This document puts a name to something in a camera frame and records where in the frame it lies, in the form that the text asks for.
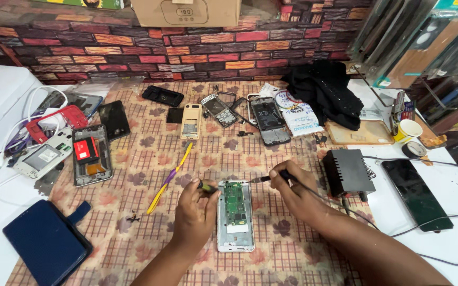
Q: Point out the open phone with red battery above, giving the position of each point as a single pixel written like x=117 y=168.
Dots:
x=92 y=159

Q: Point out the black phone bezel frame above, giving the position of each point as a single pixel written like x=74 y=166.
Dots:
x=241 y=109

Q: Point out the black phone frame with battery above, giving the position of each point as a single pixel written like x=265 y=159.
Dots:
x=268 y=119

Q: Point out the yellow purple tweezers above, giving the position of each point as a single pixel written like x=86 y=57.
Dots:
x=169 y=178

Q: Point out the beige phone back shell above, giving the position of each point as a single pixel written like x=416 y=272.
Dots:
x=191 y=121

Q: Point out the yellow paper cup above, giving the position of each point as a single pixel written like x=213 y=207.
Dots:
x=407 y=130

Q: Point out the rack of phone accessory packets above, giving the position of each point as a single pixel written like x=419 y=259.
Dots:
x=420 y=43

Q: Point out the white printed packet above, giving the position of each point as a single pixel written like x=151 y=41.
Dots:
x=302 y=119

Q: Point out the blue wallet phone case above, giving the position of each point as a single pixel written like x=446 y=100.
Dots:
x=44 y=244

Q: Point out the large black smartphone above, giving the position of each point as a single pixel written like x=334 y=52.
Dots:
x=416 y=194

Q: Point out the patterned leaf table cloth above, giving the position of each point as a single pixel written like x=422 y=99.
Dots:
x=141 y=246

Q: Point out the black phone back cover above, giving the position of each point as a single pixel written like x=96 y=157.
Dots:
x=162 y=95

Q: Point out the white appliance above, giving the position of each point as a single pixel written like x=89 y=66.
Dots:
x=2 y=99

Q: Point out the open white phone green board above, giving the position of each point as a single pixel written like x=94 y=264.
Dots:
x=235 y=222

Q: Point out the dark tape roll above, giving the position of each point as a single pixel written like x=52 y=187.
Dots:
x=414 y=149

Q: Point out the small black square screen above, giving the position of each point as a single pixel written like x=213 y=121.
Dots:
x=174 y=115

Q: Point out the grey phone with dark screen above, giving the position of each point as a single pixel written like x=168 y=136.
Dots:
x=82 y=101

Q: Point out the beige phone case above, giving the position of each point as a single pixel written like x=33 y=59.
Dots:
x=358 y=133

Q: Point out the cardboard box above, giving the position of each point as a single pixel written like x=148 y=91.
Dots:
x=185 y=12

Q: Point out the red phone frame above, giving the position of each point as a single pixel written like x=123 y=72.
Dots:
x=70 y=115

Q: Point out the black cloth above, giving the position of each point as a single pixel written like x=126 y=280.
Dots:
x=324 y=93

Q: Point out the orange brown phone part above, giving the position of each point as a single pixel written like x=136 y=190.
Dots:
x=431 y=140

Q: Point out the person's left hand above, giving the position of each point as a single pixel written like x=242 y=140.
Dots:
x=195 y=214

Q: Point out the black soldering iron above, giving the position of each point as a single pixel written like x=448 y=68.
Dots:
x=266 y=178

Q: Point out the grey soldering station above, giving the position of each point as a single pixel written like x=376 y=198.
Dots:
x=346 y=170

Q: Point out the small black yellow-tipped tool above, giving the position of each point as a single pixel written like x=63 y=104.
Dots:
x=209 y=187

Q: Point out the person's right hand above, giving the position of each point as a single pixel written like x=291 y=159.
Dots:
x=298 y=190

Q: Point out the grey keypad phone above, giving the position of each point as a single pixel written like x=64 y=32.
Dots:
x=221 y=111

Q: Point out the small black metal parts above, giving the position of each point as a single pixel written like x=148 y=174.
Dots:
x=132 y=217

